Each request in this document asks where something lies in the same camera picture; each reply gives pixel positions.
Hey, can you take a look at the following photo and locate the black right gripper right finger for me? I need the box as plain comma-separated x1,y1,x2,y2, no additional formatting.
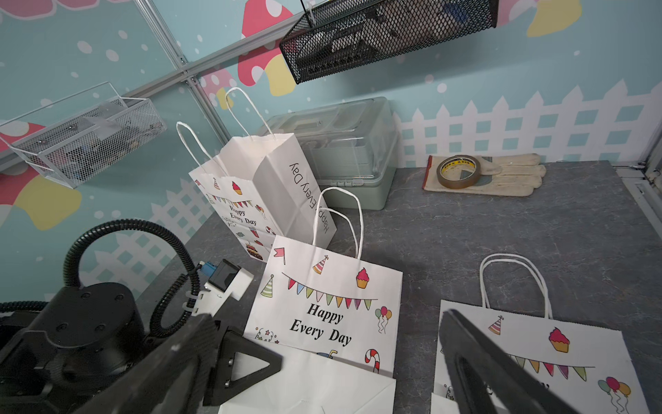
439,309,576,413

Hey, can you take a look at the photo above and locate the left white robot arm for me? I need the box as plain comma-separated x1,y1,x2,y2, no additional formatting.
1,219,282,413

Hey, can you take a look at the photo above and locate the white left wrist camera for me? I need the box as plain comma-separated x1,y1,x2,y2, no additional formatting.
192,259,254,316

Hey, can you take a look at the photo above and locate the black wire mesh wall basket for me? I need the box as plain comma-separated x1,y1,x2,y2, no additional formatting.
279,0,499,84

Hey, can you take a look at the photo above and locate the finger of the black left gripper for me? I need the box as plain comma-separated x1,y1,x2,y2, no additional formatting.
203,327,283,406

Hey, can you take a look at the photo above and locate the clear plastic storage box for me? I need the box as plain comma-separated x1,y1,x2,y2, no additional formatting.
257,97,398,210

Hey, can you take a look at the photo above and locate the white wire wall basket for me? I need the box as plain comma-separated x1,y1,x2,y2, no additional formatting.
1,82,167,189

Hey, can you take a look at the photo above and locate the brown packing tape roll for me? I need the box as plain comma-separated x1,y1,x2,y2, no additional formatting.
436,155,482,190

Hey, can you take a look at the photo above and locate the white paper gift bag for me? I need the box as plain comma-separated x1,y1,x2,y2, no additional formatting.
441,254,649,413

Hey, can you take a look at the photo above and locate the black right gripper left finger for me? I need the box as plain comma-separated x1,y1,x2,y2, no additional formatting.
76,314,217,414

